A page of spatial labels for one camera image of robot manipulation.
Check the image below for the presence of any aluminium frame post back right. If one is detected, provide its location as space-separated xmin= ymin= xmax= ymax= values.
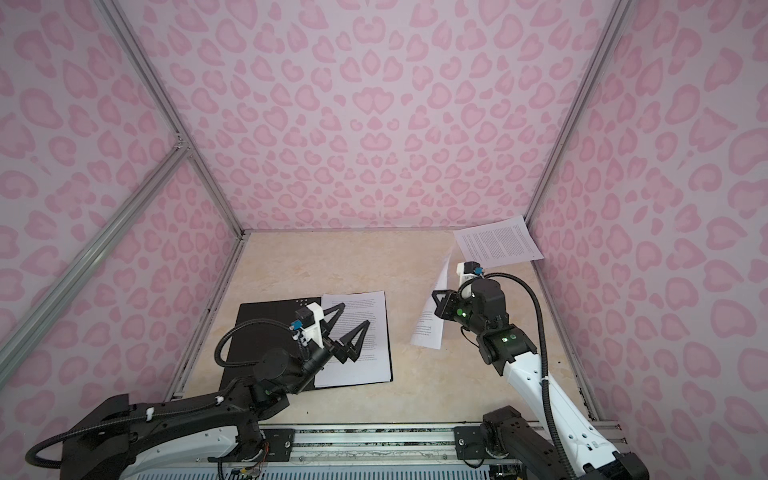
xmin=524 ymin=0 xmax=636 ymax=229

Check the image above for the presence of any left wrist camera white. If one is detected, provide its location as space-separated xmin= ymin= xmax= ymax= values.
xmin=290 ymin=302 xmax=325 ymax=348

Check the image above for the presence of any aluminium frame post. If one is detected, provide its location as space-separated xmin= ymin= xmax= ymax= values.
xmin=94 ymin=0 xmax=246 ymax=239
xmin=524 ymin=0 xmax=636 ymax=229

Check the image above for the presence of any printed paper sheet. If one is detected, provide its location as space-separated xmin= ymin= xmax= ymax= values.
xmin=313 ymin=290 xmax=392 ymax=389

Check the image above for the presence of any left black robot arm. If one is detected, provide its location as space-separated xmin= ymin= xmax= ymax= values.
xmin=25 ymin=303 xmax=370 ymax=479

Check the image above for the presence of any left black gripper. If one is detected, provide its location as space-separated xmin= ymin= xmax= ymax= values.
xmin=288 ymin=303 xmax=367 ymax=398

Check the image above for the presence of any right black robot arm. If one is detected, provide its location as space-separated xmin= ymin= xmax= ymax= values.
xmin=432 ymin=273 xmax=650 ymax=479

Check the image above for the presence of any aluminium frame strut diagonal left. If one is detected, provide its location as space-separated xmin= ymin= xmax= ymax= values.
xmin=1 ymin=141 xmax=190 ymax=385

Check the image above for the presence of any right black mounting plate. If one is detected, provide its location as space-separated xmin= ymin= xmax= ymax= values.
xmin=453 ymin=425 xmax=492 ymax=465

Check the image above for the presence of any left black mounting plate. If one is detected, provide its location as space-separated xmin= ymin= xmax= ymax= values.
xmin=243 ymin=428 xmax=297 ymax=463

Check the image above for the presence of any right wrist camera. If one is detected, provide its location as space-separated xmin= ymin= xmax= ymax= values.
xmin=456 ymin=261 xmax=484 ymax=289

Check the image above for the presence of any printed paper sheet corner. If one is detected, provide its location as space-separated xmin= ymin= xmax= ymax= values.
xmin=454 ymin=216 xmax=544 ymax=269

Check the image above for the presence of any aluminium frame post back left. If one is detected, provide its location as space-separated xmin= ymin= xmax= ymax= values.
xmin=94 ymin=0 xmax=246 ymax=239

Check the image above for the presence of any printed paper sheet wall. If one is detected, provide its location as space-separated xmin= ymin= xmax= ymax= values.
xmin=410 ymin=250 xmax=452 ymax=350

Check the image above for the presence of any blue black file folder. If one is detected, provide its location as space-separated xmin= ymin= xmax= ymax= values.
xmin=220 ymin=291 xmax=394 ymax=390

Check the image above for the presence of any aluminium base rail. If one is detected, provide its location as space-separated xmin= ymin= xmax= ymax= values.
xmin=110 ymin=421 xmax=640 ymax=480

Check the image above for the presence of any black mounting plate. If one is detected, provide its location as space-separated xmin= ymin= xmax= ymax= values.
xmin=453 ymin=425 xmax=492 ymax=465
xmin=243 ymin=428 xmax=297 ymax=463

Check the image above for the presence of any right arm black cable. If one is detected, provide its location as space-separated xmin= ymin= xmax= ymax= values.
xmin=458 ymin=271 xmax=577 ymax=480

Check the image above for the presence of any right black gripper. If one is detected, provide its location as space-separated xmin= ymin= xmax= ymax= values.
xmin=430 ymin=289 xmax=489 ymax=336

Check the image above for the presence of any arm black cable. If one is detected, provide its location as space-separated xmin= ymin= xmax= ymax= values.
xmin=458 ymin=271 xmax=577 ymax=480
xmin=213 ymin=317 xmax=295 ymax=369

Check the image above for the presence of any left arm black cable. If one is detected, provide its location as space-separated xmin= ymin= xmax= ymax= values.
xmin=213 ymin=317 xmax=295 ymax=369

